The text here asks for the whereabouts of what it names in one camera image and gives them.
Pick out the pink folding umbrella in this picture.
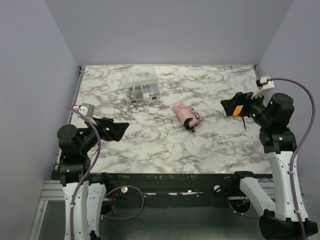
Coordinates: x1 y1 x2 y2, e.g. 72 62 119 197
172 101 202 133

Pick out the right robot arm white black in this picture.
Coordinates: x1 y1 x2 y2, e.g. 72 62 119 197
220 92 318 240

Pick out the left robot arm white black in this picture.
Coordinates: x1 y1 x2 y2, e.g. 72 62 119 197
57 117 129 240

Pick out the yellow tape measure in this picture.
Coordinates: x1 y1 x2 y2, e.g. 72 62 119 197
232 105 247 130

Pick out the clear plastic organizer box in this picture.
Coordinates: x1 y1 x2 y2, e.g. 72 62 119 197
123 65 161 104

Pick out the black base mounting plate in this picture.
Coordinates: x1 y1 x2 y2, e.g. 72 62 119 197
51 171 273 210

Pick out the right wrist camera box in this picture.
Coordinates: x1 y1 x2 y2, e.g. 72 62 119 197
251 75 275 99

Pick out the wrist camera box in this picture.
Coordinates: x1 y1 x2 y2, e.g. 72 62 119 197
71 103 95 118
251 75 275 99

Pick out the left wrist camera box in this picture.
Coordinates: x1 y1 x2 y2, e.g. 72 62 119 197
71 103 95 118

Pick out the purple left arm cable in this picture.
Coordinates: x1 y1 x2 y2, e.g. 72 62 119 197
67 106 145 240

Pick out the aluminium frame rail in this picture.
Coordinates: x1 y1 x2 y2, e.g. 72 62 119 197
28 180 64 240

